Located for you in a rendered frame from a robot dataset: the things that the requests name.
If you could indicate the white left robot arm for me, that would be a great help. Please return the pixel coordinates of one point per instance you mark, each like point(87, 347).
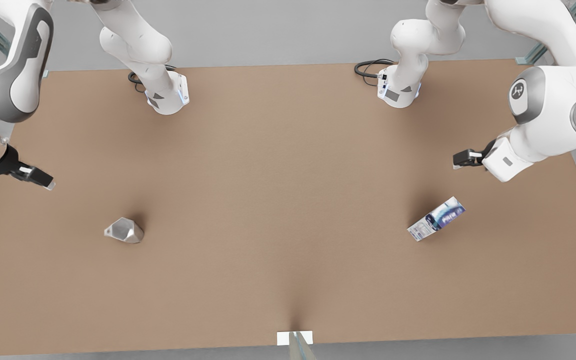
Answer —
point(553, 100)

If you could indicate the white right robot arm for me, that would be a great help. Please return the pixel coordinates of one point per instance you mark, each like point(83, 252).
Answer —
point(15, 75)

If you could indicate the white and blue printed carton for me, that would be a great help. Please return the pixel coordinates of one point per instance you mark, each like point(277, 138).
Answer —
point(437, 219)

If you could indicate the silver faceted metal object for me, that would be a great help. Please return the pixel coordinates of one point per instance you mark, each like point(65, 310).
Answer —
point(124, 231)

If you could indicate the silver frame post with white foot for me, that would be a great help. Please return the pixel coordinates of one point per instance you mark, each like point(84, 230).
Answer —
point(295, 342)

